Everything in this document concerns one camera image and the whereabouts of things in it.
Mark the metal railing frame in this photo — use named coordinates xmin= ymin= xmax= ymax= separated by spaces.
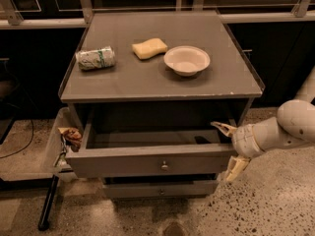
xmin=0 ymin=0 xmax=315 ymax=29

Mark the crushed green white can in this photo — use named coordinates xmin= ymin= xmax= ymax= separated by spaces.
xmin=76 ymin=46 xmax=116 ymax=71

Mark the grey top drawer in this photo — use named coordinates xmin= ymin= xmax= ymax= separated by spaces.
xmin=66 ymin=111 xmax=235 ymax=178

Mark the grey bottom drawer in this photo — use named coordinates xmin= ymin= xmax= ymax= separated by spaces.
xmin=103 ymin=180 xmax=219 ymax=199

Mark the brown snack wrapper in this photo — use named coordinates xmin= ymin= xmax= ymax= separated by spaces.
xmin=58 ymin=127 xmax=82 ymax=152

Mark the black cable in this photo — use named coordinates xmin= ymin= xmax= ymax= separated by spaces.
xmin=0 ymin=116 xmax=35 ymax=160

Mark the yellow sponge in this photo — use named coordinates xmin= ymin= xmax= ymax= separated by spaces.
xmin=132 ymin=38 xmax=168 ymax=60

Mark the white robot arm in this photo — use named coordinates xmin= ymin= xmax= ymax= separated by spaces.
xmin=211 ymin=68 xmax=315 ymax=182

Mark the white bowl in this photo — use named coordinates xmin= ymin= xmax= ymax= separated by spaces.
xmin=163 ymin=46 xmax=211 ymax=77

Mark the grey drawer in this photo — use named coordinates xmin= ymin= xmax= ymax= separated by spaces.
xmin=103 ymin=180 xmax=219 ymax=199
xmin=66 ymin=111 xmax=235 ymax=178

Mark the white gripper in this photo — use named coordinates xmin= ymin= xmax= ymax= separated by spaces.
xmin=211 ymin=121 xmax=265 ymax=182

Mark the grey drawer cabinet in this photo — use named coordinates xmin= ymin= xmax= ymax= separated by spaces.
xmin=59 ymin=11 xmax=264 ymax=185

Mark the black metal leg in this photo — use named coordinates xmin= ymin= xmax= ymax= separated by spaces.
xmin=37 ymin=175 xmax=59 ymax=231

